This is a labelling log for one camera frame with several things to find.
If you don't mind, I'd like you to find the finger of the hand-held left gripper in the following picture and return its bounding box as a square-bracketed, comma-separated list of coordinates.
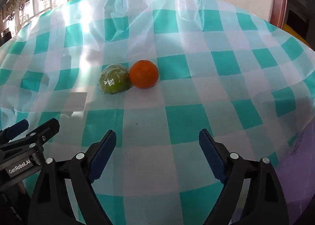
[0, 118, 61, 166]
[0, 120, 29, 145]

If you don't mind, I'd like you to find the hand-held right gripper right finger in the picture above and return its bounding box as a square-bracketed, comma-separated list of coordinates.
[198, 128, 289, 225]

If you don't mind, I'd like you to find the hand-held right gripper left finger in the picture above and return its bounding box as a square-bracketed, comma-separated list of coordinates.
[28, 129, 117, 225]

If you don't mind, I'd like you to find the green fruit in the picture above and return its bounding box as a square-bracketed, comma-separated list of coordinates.
[98, 64, 131, 95]

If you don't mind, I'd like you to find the large orange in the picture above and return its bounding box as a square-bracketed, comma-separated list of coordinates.
[129, 60, 159, 89]

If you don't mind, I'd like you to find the teal white checkered tablecloth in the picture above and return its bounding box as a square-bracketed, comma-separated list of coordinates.
[0, 0, 315, 225]

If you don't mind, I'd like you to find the purple cloth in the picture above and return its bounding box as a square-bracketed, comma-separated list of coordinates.
[231, 120, 315, 225]

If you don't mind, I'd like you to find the yellow object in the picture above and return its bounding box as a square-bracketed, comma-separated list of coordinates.
[282, 23, 308, 43]

